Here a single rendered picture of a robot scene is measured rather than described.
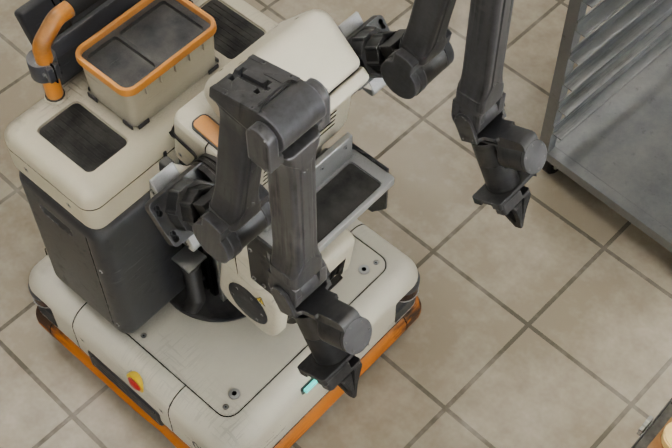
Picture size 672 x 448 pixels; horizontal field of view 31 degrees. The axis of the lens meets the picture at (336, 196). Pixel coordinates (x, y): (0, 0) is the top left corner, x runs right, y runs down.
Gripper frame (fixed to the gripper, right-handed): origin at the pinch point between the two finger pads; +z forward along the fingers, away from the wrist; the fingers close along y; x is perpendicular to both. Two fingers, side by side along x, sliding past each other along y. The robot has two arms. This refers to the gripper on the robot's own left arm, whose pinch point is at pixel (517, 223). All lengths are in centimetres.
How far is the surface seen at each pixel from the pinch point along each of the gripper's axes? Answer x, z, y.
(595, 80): 44, 29, 73
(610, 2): 32, 5, 72
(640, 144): 40, 50, 77
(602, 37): 35, 13, 70
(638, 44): 43, 29, 90
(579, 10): 30, -1, 60
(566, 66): 39, 15, 60
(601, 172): 42, 49, 64
